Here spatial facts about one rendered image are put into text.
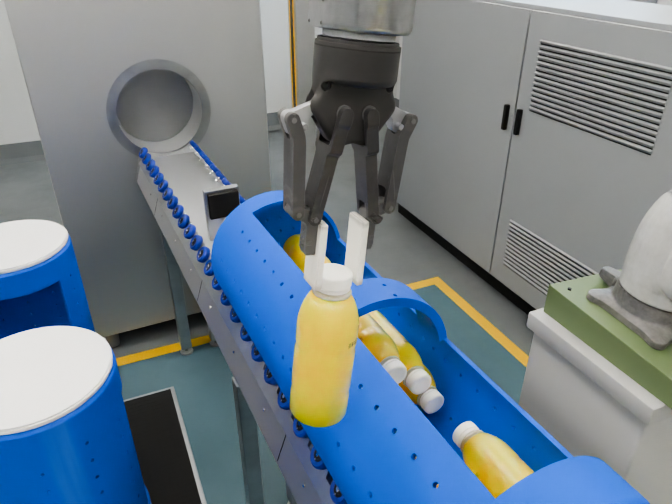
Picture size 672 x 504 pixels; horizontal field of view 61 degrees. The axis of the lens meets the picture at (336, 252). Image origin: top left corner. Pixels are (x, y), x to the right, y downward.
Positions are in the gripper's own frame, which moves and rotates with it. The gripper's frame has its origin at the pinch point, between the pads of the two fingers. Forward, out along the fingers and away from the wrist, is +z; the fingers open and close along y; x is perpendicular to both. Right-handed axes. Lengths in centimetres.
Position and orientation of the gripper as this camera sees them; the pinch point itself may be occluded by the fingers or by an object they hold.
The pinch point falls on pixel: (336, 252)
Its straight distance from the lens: 56.7
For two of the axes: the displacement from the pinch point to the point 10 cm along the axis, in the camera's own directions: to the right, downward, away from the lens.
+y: -9.0, 0.9, -4.3
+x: 4.3, 4.0, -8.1
